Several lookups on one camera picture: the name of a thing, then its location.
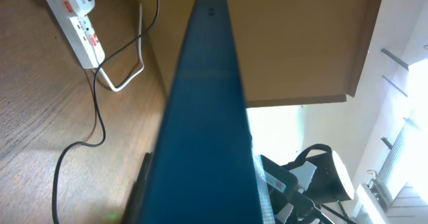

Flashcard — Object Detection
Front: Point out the white power strip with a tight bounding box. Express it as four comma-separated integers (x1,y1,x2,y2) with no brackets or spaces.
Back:
46,0,105,69

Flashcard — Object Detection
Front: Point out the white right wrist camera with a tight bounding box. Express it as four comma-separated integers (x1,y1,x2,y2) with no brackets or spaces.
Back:
290,161,317,193

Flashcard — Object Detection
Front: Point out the white power strip cord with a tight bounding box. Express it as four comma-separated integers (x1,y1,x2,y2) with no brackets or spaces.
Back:
92,3,145,93

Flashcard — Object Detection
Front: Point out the white USB charger plug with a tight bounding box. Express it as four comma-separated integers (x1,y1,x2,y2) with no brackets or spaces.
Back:
51,0,96,18

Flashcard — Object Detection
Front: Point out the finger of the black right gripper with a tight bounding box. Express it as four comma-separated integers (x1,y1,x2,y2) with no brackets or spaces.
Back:
122,152,152,224

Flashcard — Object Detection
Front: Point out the blue Galaxy smartphone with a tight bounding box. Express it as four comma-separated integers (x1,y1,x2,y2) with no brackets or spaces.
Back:
137,0,263,224

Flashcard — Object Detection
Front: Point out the black USB charging cable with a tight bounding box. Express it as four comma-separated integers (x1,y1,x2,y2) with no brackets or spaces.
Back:
51,0,161,224

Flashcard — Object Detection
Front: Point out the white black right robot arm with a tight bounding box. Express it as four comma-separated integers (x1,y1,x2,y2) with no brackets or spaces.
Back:
123,140,354,223

